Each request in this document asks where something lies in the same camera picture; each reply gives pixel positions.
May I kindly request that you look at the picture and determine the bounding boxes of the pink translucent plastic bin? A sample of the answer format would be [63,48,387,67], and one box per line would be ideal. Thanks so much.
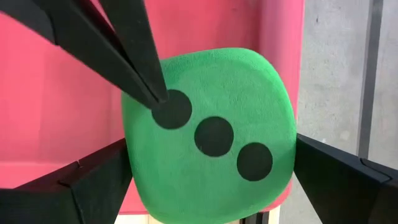
[0,0,306,215]

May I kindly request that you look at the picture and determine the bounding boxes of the black aluminium table frame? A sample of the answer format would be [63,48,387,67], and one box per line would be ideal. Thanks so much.
[241,211,270,224]

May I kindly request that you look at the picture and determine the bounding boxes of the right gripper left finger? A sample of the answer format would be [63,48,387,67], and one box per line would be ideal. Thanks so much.
[0,138,133,224]

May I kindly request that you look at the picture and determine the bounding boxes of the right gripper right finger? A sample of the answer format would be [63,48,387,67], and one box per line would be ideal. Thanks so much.
[293,133,398,224]

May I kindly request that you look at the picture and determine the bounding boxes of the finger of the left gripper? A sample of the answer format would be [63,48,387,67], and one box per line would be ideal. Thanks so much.
[99,0,170,103]
[0,0,163,110]

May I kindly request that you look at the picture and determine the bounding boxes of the large green foam die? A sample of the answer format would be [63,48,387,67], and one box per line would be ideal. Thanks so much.
[121,47,298,224]

